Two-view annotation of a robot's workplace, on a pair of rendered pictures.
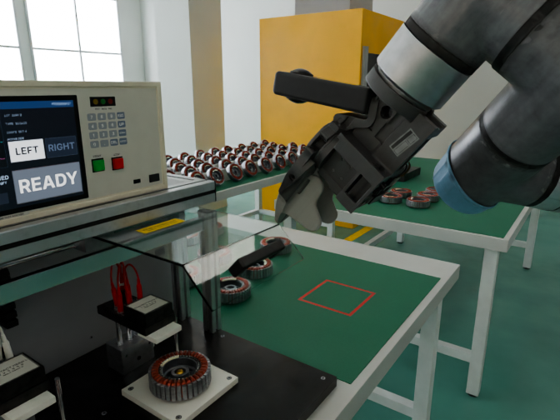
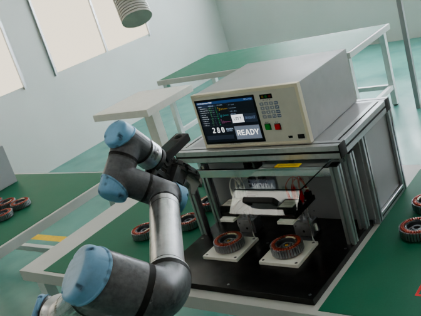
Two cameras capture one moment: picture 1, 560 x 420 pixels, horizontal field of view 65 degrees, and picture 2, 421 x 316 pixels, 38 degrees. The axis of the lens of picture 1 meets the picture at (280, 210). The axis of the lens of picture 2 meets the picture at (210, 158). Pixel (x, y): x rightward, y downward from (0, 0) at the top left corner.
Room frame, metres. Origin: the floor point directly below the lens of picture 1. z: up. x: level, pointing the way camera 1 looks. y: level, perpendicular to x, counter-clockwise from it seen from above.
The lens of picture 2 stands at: (0.73, -1.63, 1.76)
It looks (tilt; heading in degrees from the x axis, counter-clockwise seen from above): 18 degrees down; 96
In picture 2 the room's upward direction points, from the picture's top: 17 degrees counter-clockwise
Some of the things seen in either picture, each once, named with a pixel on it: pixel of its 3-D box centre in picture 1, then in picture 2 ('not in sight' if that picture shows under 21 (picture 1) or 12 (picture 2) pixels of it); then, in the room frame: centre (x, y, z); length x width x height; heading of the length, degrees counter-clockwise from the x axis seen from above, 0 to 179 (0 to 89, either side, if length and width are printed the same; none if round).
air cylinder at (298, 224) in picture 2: (131, 350); (306, 226); (0.79, 0.30, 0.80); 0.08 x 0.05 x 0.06; 145
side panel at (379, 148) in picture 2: not in sight; (381, 165); (1.10, 0.39, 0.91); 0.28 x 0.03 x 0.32; 55
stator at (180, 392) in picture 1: (180, 374); (287, 246); (0.70, 0.18, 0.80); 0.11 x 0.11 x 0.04
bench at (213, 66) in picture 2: not in sight; (275, 91); (0.94, 4.11, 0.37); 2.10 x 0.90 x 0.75; 145
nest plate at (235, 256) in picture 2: not in sight; (230, 247); (0.51, 0.32, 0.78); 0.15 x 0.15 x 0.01; 55
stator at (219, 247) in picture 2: not in sight; (228, 242); (0.51, 0.32, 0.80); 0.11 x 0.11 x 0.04
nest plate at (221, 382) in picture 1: (181, 386); (288, 252); (0.70, 0.18, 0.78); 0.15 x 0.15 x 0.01; 55
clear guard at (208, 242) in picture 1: (192, 245); (284, 182); (0.75, 0.16, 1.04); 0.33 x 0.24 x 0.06; 55
